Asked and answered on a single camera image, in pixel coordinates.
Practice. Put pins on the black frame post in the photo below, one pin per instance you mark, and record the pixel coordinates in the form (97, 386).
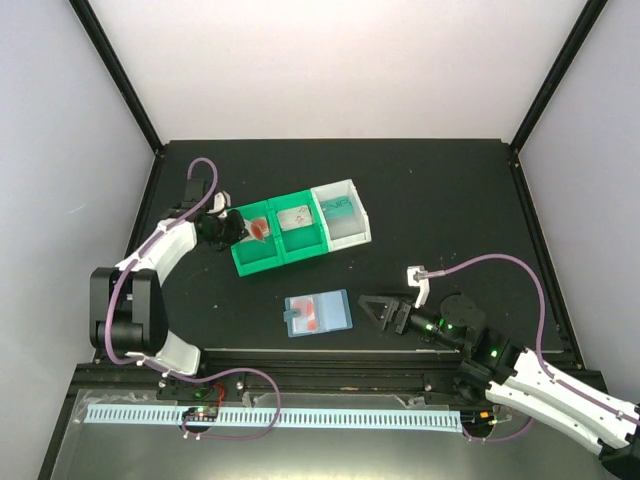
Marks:
(108, 55)
(572, 45)

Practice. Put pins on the light blue slotted cable duct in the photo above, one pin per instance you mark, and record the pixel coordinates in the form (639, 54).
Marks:
(261, 418)

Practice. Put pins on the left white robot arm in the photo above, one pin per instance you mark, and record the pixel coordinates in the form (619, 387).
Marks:
(128, 318)

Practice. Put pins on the red circle card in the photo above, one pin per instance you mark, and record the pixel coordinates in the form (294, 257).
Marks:
(304, 320)
(261, 229)

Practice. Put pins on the left controller board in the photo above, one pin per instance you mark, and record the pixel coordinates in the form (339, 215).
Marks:
(200, 414)

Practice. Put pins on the green bin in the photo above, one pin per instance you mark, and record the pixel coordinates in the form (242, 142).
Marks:
(303, 243)
(252, 256)

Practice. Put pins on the controller board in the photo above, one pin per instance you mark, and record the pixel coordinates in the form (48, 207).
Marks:
(200, 414)
(484, 417)

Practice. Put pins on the white translucent bin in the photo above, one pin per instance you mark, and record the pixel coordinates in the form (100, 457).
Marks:
(346, 232)

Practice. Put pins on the right black frame post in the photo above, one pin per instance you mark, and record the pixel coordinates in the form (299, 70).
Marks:
(572, 45)

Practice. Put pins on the blue card holder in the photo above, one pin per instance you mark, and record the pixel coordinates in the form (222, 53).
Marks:
(332, 312)

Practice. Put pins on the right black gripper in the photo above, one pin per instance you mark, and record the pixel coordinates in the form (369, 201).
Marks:
(402, 315)

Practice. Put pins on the left green bin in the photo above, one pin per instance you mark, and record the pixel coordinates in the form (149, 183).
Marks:
(252, 256)

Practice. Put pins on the left black frame post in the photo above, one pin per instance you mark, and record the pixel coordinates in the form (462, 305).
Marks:
(108, 55)

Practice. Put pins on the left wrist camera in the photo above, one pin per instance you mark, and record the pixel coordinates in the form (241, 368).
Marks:
(221, 204)

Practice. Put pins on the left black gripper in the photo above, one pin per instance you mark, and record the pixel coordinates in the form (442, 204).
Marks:
(239, 231)

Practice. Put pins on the right controller board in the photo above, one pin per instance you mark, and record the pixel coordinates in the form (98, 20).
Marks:
(484, 417)

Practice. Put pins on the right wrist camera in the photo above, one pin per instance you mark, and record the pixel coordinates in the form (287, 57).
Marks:
(417, 277)

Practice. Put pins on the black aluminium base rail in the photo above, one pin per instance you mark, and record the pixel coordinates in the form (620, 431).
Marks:
(428, 374)

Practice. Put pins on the middle green bin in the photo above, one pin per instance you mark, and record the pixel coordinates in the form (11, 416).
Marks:
(303, 243)

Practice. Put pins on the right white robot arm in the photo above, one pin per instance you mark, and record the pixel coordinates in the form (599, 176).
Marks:
(504, 372)

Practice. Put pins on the teal VIP card stack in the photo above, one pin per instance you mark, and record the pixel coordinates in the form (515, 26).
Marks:
(337, 207)

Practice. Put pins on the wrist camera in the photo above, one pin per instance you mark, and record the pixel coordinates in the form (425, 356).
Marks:
(417, 277)
(221, 204)

